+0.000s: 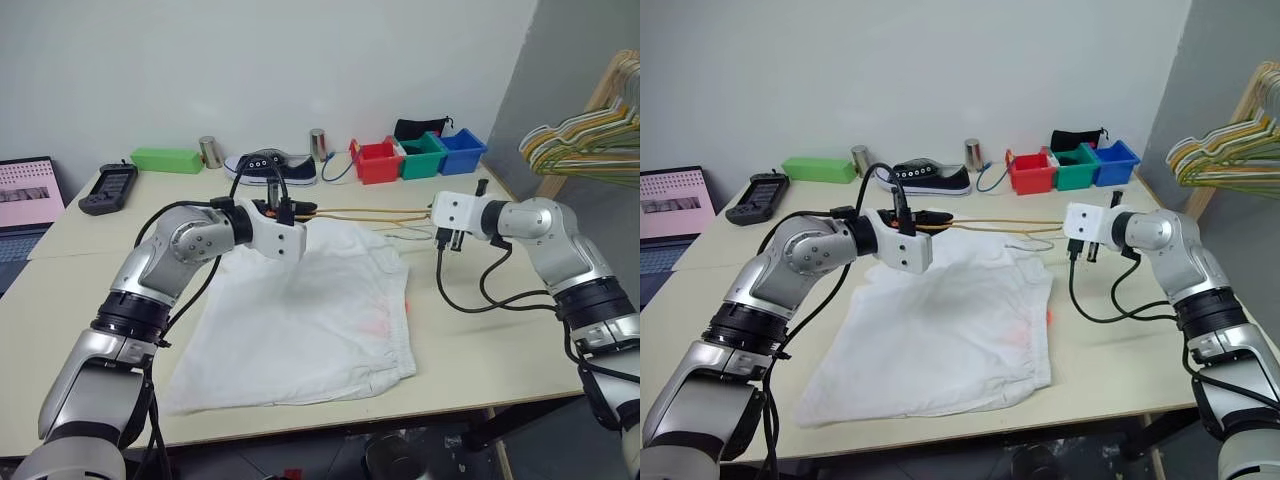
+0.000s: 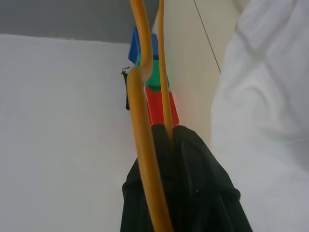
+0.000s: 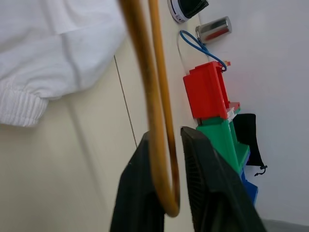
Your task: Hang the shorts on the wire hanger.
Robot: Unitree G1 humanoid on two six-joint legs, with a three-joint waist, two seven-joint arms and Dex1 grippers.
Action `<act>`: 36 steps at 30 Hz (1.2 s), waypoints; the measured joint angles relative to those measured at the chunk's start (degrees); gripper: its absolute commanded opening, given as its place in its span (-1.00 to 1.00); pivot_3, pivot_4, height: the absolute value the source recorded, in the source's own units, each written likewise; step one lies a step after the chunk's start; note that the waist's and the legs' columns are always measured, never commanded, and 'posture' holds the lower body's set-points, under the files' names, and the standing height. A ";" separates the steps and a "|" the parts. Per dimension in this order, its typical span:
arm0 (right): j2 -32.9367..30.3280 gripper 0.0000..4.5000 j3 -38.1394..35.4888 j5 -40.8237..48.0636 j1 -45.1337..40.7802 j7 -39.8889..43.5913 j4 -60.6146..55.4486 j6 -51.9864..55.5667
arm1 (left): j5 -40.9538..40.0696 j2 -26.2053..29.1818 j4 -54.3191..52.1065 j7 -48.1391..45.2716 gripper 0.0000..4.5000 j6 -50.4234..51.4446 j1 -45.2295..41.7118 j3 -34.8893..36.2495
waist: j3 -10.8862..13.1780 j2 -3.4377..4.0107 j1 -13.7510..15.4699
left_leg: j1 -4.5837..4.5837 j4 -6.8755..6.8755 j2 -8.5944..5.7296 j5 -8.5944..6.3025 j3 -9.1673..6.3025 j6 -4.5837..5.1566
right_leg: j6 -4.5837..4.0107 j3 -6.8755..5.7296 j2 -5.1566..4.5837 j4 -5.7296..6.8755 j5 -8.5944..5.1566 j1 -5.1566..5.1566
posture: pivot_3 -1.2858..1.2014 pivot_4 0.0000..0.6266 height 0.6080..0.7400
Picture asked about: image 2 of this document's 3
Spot blue block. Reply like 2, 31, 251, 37
128, 27, 159, 66

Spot green block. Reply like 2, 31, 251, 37
135, 54, 170, 92

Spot thin dark cord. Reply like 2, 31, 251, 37
193, 0, 222, 73

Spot black shorts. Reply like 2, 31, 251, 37
120, 123, 253, 232

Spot white fabric garment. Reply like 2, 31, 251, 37
209, 0, 309, 232

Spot red block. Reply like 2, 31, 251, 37
144, 86, 180, 127

